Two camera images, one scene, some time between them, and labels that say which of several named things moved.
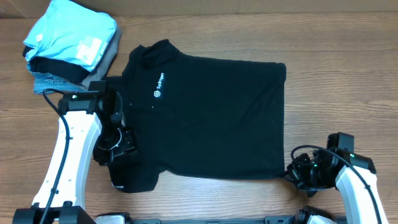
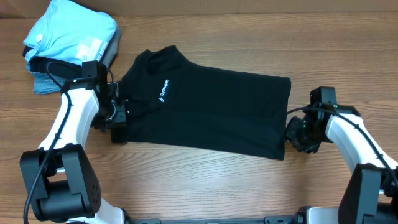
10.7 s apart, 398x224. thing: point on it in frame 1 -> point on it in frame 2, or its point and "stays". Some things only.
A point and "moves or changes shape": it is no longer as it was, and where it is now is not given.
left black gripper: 129,147 -> 120,117
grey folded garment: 104,63 stays
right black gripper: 296,172 -> 292,134
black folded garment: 56,69 stays
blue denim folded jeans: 41,81 stays
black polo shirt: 216,116 moves or changes shape
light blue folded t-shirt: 73,33 stays
